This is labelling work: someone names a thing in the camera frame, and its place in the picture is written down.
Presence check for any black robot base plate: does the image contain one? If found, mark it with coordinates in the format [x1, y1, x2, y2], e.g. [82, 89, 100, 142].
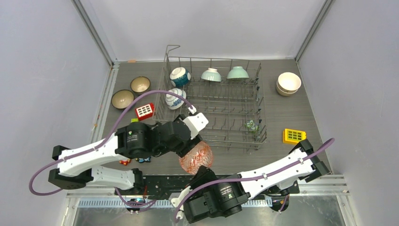
[114, 174, 300, 202]

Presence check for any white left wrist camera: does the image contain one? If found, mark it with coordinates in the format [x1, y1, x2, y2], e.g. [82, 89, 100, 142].
[183, 106, 209, 140]

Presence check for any pale green bowl middle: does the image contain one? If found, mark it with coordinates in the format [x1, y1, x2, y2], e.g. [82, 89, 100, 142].
[201, 68, 222, 82]

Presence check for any mint green bowl right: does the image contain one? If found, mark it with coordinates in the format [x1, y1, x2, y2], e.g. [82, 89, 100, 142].
[227, 66, 249, 79]

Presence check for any yellow toy window block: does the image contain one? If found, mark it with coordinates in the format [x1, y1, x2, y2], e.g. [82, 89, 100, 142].
[282, 128, 307, 145]

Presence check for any brown patterned bowl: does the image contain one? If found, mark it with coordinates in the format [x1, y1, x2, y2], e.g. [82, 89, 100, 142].
[130, 76, 151, 95]

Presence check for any red white toy window block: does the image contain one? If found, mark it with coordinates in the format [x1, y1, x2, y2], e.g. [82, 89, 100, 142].
[135, 103, 155, 121]

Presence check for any grey wire dish rack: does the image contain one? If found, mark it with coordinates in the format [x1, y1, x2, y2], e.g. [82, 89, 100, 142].
[159, 45, 267, 150]

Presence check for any beige ceramic bowl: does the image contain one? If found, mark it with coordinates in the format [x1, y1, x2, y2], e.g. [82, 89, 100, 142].
[276, 82, 297, 97]
[277, 72, 302, 93]

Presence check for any white bowl blue floral pattern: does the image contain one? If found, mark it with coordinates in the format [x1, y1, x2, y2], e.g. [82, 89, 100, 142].
[165, 88, 186, 110]

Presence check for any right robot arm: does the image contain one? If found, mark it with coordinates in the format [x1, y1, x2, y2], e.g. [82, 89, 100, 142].
[174, 138, 335, 223]

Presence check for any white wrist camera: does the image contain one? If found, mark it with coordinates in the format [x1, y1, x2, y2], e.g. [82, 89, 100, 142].
[170, 186, 192, 211]
[183, 106, 209, 140]

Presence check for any green owl toy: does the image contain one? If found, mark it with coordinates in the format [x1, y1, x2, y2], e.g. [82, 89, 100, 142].
[246, 120, 259, 133]

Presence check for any teal white bowl back left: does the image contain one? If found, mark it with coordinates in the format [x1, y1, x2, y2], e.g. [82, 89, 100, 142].
[169, 67, 191, 88]

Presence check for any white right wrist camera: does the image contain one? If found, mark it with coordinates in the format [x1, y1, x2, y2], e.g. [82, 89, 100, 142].
[170, 186, 192, 211]

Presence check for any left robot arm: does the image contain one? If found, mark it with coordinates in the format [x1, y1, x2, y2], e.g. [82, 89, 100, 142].
[48, 113, 209, 195]

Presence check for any white bowl blue zigzag pattern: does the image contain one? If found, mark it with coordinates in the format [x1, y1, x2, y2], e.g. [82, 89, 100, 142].
[179, 141, 214, 174]

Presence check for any dark teal glazed bowl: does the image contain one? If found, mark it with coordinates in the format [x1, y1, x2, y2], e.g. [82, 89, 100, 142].
[111, 89, 135, 109]

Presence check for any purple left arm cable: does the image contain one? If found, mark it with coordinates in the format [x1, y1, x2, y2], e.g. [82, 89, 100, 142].
[28, 90, 198, 213]

